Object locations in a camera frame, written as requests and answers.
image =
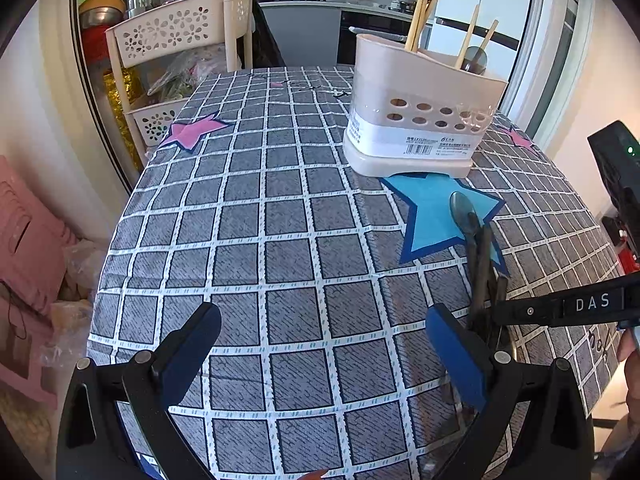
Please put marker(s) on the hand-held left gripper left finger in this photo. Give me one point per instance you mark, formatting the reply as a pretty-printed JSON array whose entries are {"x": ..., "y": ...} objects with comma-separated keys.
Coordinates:
[{"x": 184, "y": 362}]

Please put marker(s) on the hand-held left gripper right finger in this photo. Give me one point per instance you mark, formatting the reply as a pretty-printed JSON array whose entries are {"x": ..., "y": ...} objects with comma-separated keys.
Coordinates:
[{"x": 456, "y": 355}]

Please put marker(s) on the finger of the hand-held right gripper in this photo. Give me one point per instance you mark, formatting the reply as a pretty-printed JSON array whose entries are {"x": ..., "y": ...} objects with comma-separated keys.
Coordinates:
[{"x": 530, "y": 311}]

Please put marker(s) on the pale pink utensil holder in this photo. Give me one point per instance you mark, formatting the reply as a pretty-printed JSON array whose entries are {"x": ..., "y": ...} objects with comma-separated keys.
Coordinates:
[{"x": 425, "y": 105}]

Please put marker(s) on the dotted end bamboo chopstick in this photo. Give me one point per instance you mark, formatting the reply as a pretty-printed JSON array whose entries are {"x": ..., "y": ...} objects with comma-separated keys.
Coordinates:
[{"x": 425, "y": 22}]

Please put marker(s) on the person's right hand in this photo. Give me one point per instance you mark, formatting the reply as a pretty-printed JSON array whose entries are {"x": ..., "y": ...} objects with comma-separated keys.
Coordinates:
[{"x": 627, "y": 347}]

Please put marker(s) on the clear plastic bag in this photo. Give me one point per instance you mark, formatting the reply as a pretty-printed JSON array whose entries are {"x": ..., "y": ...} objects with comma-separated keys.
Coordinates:
[{"x": 75, "y": 300}]

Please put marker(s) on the grey checked star tablecloth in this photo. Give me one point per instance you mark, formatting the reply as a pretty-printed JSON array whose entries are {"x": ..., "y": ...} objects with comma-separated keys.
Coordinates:
[{"x": 280, "y": 240}]

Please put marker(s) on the pink folding stool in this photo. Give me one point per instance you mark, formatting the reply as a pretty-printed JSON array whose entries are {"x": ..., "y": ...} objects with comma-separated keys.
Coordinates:
[
  {"x": 30, "y": 230},
  {"x": 22, "y": 355}
]

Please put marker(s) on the gold foil bag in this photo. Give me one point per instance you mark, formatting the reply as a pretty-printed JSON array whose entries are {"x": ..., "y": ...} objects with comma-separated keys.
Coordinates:
[{"x": 122, "y": 110}]

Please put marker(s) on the black built-in oven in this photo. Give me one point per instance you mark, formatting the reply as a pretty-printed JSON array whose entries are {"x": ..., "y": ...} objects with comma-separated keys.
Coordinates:
[{"x": 370, "y": 25}]

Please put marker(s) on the cream perforated storage cart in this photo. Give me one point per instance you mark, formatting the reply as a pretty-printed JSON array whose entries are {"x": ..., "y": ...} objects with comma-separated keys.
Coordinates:
[{"x": 165, "y": 35}]

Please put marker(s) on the black garbage bag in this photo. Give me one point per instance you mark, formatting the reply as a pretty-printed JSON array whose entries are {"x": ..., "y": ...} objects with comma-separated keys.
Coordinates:
[{"x": 267, "y": 35}]

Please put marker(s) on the steel basin with yellow rim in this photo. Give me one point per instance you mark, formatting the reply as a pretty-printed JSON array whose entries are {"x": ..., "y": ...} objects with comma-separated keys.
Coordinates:
[{"x": 102, "y": 10}]

